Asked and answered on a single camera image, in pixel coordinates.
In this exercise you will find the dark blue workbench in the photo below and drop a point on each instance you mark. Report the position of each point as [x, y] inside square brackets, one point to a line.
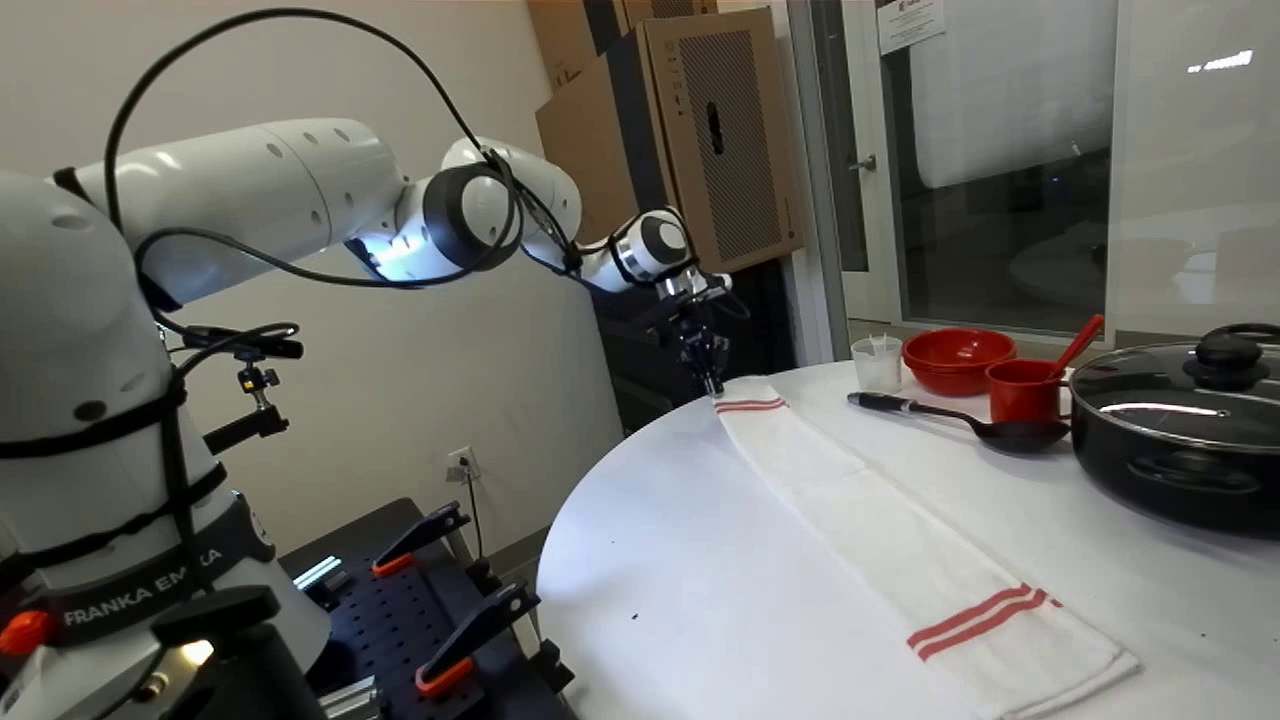
[384, 625]

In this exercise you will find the black pot lid with knob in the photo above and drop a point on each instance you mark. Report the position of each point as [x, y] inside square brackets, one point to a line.
[1226, 359]

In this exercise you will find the clear plastic cup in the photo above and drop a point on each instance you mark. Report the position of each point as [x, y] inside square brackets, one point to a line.
[878, 365]

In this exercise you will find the white wall outlet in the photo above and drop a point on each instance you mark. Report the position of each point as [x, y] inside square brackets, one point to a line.
[460, 463]

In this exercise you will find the small stacked cardboard box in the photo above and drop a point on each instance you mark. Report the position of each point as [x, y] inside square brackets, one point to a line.
[564, 32]

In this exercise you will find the glass door white frame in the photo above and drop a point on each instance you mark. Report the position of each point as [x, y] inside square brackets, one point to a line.
[827, 160]

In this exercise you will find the large cardboard box dark print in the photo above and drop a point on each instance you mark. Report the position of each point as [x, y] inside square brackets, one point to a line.
[724, 80]

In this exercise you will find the black cooking pot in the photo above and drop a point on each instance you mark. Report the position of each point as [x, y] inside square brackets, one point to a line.
[1173, 485]

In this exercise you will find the plain brown cardboard box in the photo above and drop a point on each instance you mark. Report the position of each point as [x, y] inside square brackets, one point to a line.
[584, 135]

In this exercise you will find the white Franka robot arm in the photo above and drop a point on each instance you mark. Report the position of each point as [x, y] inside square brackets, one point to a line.
[266, 185]

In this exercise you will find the white paper door sign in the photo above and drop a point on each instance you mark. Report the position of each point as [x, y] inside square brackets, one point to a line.
[908, 21]

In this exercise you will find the red bowl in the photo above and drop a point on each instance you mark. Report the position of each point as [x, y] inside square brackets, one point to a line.
[956, 362]

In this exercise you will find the black camera on mount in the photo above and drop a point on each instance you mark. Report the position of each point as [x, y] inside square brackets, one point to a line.
[240, 344]

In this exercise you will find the white towel with red stripes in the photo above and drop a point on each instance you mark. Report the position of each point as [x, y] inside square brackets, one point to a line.
[866, 521]

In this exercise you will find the black cabinet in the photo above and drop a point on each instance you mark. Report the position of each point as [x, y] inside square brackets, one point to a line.
[641, 387]

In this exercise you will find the black spatula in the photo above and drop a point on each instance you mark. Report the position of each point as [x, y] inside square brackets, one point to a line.
[1020, 435]

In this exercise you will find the red measuring cup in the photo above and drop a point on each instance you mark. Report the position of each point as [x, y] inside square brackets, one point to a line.
[1025, 395]

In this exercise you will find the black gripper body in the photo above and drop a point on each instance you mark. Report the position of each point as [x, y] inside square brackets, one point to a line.
[700, 327]

